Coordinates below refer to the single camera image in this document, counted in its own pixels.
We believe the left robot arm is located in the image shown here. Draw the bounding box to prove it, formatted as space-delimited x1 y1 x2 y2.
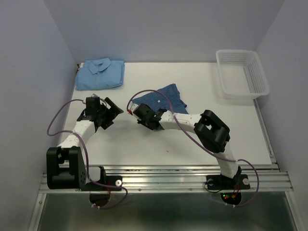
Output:
46 94 123 191

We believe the light blue folded shirt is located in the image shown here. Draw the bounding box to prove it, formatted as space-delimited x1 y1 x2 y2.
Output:
75 58 125 91

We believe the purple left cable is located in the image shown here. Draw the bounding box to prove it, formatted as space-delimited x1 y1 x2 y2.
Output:
47 99 128 210

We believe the white plastic basket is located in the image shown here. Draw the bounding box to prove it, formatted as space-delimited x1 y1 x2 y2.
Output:
216 50 270 100

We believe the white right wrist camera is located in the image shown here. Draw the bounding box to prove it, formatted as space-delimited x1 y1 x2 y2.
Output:
128 103 139 116

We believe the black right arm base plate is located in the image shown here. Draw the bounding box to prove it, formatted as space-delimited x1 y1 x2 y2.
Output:
206 174 251 191

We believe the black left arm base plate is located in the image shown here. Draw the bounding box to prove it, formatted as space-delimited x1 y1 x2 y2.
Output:
81 175 123 192

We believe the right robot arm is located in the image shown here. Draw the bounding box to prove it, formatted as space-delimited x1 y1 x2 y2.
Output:
128 103 241 188

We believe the blue plaid long sleeve shirt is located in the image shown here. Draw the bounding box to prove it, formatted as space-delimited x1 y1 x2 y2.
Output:
131 83 189 115

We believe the purple cable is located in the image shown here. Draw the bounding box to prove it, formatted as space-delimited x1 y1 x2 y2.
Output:
126 89 259 209
47 99 128 210

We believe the aluminium front rail frame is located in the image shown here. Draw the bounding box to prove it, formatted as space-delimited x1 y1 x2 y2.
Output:
29 162 305 231

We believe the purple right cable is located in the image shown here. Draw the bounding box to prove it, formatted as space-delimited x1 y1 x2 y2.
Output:
126 89 259 209

